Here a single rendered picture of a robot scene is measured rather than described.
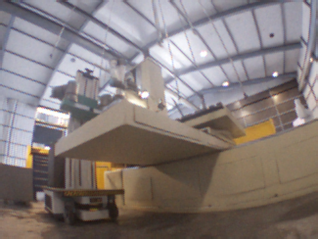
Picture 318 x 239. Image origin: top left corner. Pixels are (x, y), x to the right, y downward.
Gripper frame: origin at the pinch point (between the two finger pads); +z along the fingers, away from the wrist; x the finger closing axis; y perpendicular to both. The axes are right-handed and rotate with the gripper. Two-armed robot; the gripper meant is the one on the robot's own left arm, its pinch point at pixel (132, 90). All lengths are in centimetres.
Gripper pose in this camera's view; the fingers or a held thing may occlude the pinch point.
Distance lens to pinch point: 156.7
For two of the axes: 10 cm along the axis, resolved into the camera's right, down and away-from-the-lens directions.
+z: 2.8, 6.8, -6.7
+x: 7.5, 2.8, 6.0
